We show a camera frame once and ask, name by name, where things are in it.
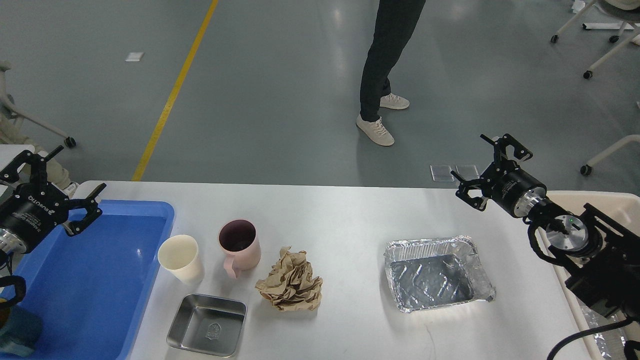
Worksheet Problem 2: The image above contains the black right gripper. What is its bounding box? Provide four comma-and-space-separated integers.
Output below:
450, 133, 547, 218

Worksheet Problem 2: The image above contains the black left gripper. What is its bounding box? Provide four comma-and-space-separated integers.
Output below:
0, 145, 107, 253

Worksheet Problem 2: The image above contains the pink mug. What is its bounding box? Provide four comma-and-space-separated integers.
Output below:
218, 219, 262, 280

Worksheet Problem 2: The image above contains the square stainless steel tray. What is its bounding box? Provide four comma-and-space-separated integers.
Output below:
166, 293, 248, 358

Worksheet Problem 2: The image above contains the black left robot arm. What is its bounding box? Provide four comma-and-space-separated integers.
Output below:
0, 145, 106, 271

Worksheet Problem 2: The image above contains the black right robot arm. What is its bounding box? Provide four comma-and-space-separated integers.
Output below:
451, 133, 640, 360

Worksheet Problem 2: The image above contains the person in beige trousers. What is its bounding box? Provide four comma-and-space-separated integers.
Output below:
22, 146, 79, 198

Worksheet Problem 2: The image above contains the clear floor plate right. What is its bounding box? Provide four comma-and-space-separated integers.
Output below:
455, 164, 480, 180

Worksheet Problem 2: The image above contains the clear floor plate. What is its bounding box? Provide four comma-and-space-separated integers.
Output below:
430, 164, 455, 183
455, 164, 480, 180

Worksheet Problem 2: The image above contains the clear floor plate left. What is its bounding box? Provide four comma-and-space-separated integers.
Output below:
430, 164, 455, 183

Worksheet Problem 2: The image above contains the white side table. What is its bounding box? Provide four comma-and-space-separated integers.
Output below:
0, 144, 35, 189

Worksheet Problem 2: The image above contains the white chair left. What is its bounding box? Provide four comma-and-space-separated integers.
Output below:
0, 60, 77, 149

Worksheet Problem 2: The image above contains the white chair leg right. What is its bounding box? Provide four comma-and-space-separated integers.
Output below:
579, 134, 640, 177

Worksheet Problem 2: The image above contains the blue plastic tray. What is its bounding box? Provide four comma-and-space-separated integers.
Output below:
13, 200, 175, 360

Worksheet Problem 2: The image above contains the aluminium foil tray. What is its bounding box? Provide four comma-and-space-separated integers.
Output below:
383, 235, 497, 313

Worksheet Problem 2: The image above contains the cream paper cup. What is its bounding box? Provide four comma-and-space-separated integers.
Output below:
157, 234, 205, 285

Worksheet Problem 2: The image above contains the beige plastic bin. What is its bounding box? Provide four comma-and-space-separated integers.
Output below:
547, 190, 640, 360

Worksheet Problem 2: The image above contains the white rolling chair base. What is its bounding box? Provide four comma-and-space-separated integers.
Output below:
550, 0, 640, 80

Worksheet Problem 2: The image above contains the teal cup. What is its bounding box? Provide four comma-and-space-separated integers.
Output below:
0, 298, 43, 358

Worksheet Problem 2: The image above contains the person in dark trousers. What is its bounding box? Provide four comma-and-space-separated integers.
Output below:
356, 0, 426, 147

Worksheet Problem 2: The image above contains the crumpled brown paper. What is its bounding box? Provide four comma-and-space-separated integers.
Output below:
254, 246, 323, 312

